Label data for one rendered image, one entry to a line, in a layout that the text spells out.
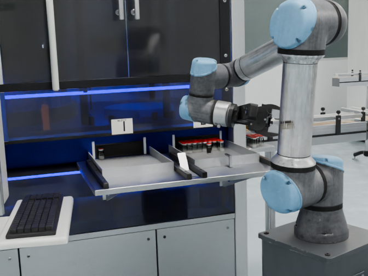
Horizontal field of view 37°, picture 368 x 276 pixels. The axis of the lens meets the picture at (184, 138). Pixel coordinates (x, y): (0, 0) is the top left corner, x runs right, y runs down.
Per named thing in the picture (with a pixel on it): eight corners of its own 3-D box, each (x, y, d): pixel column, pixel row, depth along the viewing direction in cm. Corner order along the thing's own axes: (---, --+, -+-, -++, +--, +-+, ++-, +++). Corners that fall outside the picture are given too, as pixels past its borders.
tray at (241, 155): (168, 152, 234) (168, 144, 233) (225, 147, 242) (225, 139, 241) (195, 168, 202) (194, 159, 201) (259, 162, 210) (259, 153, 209)
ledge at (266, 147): (235, 147, 250) (235, 143, 249) (260, 145, 253) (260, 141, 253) (247, 153, 237) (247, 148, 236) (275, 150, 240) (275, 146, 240)
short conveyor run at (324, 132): (237, 153, 245) (237, 118, 243) (224, 148, 260) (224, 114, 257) (368, 140, 266) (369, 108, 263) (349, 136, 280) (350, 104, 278)
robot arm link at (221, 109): (216, 98, 162) (211, 125, 162) (231, 100, 161) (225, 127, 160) (222, 102, 169) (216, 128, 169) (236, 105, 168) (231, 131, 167)
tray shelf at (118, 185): (76, 166, 222) (75, 161, 222) (236, 150, 243) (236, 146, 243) (95, 196, 177) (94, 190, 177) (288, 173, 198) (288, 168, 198)
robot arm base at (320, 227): (360, 234, 155) (360, 200, 153) (325, 248, 146) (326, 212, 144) (317, 222, 167) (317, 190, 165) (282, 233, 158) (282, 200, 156)
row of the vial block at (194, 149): (181, 153, 230) (180, 142, 230) (220, 149, 236) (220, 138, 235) (182, 154, 228) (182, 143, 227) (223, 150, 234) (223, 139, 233)
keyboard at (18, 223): (23, 200, 195) (22, 194, 195) (63, 197, 197) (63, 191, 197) (5, 239, 156) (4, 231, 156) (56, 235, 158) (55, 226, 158)
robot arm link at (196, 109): (178, 95, 164) (176, 122, 167) (214, 100, 161) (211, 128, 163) (188, 90, 171) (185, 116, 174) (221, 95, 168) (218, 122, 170)
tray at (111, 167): (88, 160, 224) (87, 151, 223) (150, 154, 231) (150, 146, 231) (102, 178, 192) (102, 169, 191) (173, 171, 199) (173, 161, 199)
